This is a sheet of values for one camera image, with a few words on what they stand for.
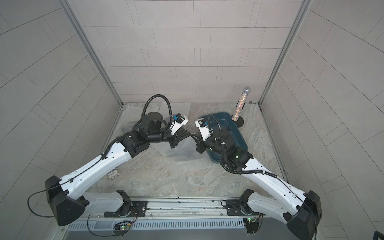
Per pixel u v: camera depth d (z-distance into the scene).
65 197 0.37
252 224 0.69
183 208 0.72
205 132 0.58
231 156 0.52
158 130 0.56
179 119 0.56
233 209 0.71
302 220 0.36
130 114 1.09
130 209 0.66
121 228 0.65
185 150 0.74
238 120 0.92
